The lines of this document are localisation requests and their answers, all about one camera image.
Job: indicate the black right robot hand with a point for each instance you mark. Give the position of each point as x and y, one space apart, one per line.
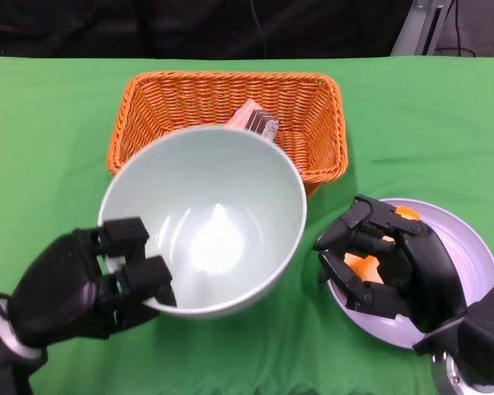
432 271

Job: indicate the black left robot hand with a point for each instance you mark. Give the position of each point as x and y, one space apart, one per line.
57 288

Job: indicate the long orange-striped bread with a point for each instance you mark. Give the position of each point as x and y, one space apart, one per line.
407 213

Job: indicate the round orange-striped bread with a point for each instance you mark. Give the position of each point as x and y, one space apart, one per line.
366 267

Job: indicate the pale grey bowl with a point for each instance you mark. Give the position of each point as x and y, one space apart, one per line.
214 197

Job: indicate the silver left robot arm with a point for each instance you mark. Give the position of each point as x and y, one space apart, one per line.
8 358

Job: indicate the lavender plate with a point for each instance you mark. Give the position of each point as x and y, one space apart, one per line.
469 247

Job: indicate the chocolate layered cake slice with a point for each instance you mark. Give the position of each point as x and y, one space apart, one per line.
265 125

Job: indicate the orange wicker basket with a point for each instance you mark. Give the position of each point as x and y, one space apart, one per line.
181 98

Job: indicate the salmon cake slice with berries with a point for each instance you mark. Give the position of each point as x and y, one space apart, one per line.
245 115

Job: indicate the green tablecloth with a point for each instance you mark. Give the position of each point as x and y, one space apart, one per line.
45 123

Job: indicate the black backdrop curtain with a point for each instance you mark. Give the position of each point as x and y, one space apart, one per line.
107 24

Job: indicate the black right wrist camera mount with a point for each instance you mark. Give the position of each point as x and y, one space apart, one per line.
486 329

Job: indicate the grey metal frame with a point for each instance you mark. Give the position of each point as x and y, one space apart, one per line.
411 33

